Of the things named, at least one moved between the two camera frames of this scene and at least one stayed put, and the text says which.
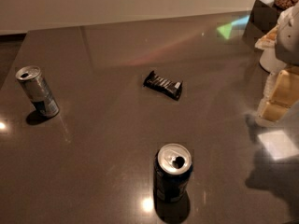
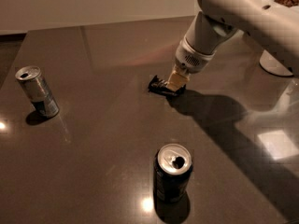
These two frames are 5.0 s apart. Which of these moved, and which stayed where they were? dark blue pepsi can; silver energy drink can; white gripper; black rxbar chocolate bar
Moved: white gripper; black rxbar chocolate bar
Stayed: dark blue pepsi can; silver energy drink can
